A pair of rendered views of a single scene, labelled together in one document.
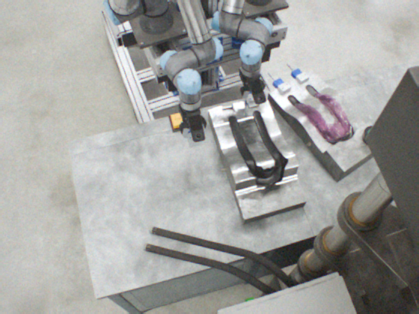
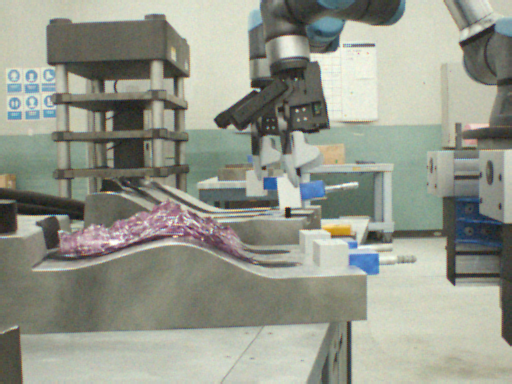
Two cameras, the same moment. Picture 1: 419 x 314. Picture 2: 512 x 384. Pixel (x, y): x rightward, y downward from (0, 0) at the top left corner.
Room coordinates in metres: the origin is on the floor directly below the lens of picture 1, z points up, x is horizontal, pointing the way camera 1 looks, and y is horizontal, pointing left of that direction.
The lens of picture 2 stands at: (1.61, -1.06, 0.99)
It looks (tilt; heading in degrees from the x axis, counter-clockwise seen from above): 3 degrees down; 123
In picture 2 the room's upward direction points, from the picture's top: 1 degrees counter-clockwise
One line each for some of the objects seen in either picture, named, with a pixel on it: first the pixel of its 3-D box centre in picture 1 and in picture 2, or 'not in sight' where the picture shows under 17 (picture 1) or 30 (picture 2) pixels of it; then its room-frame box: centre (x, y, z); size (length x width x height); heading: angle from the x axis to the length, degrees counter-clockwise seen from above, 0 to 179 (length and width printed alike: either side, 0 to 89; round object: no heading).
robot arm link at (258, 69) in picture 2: (189, 99); (266, 72); (0.87, 0.14, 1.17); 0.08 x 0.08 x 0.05
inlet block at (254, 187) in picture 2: (191, 129); (278, 182); (0.89, 0.15, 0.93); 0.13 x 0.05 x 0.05; 21
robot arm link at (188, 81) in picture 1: (188, 85); (267, 35); (0.87, 0.14, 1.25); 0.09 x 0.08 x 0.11; 37
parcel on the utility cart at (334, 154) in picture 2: not in sight; (323, 158); (-1.61, 5.23, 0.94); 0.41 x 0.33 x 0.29; 38
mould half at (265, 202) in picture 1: (256, 154); (179, 223); (0.83, -0.12, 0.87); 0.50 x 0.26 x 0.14; 21
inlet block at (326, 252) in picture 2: (295, 72); (366, 261); (1.28, -0.29, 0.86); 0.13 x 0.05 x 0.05; 38
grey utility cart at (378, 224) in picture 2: not in sight; (339, 201); (-1.46, 5.30, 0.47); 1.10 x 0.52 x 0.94; 38
